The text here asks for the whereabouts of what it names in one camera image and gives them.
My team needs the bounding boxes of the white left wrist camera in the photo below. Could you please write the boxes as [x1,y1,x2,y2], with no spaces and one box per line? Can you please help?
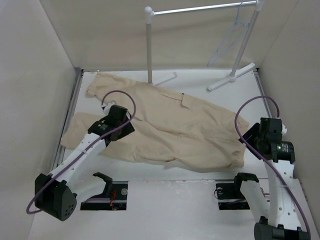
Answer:
[101,101,116,116]

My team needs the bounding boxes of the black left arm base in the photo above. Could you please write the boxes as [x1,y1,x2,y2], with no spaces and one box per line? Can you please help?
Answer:
[79,172,129,211]

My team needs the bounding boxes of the white clothes rack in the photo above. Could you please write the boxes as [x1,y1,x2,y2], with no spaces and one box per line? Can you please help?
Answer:
[143,0,265,92]

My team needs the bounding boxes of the beige trousers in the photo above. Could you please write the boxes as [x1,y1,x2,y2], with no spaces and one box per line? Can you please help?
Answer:
[61,72,251,173]

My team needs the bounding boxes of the light blue clothes hanger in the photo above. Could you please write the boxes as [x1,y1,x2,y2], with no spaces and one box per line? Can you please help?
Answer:
[207,0,250,68]

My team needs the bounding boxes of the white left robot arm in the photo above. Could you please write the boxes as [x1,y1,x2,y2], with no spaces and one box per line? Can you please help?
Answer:
[34,105,135,222]

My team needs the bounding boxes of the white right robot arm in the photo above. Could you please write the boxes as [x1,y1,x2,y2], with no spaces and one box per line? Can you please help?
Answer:
[231,117,311,240]

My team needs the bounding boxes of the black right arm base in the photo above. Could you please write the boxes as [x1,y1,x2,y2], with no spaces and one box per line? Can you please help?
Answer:
[213,172,259,211]

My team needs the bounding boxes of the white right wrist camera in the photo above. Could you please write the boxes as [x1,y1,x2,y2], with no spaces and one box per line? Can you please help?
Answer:
[281,123,288,136]

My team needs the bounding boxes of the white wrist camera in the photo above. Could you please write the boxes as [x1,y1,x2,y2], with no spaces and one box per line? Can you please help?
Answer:
[281,123,288,136]
[101,101,116,116]

